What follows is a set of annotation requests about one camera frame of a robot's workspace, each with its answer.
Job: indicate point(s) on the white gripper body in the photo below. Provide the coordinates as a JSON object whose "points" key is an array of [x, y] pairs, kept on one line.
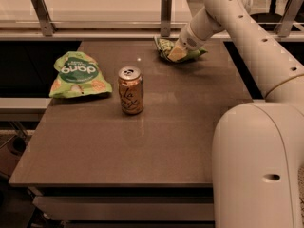
{"points": [[188, 42]]}

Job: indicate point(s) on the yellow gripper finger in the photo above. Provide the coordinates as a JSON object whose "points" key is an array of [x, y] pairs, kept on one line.
{"points": [[177, 53]]}

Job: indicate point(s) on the green jalapeno kettle chip bag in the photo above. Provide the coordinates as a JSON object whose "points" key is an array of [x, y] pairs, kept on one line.
{"points": [[164, 46]]}

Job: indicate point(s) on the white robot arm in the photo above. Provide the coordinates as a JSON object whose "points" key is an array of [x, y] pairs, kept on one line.
{"points": [[258, 147]]}

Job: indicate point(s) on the light green Dang snack bag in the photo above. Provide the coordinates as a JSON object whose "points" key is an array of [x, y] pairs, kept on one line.
{"points": [[78, 75]]}

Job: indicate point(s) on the orange LaCroix can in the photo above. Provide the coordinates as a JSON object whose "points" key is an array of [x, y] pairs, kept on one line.
{"points": [[130, 85]]}

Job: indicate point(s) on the black office chair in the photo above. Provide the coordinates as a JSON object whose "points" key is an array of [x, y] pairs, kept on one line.
{"points": [[269, 18]]}

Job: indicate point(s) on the brown table with drawers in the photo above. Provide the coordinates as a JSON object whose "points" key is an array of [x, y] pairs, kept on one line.
{"points": [[88, 163]]}

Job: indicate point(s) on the middle metal railing bracket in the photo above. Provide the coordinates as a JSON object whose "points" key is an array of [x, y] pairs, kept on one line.
{"points": [[166, 11]]}

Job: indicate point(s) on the metal railing bracket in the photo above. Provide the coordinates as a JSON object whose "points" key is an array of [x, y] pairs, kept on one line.
{"points": [[46, 24], [166, 11], [284, 27]]}

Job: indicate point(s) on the right metal railing bracket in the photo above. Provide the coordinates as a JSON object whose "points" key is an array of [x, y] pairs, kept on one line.
{"points": [[284, 27]]}

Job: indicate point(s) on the left metal railing bracket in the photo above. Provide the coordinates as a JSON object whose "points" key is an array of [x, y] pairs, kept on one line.
{"points": [[46, 24]]}

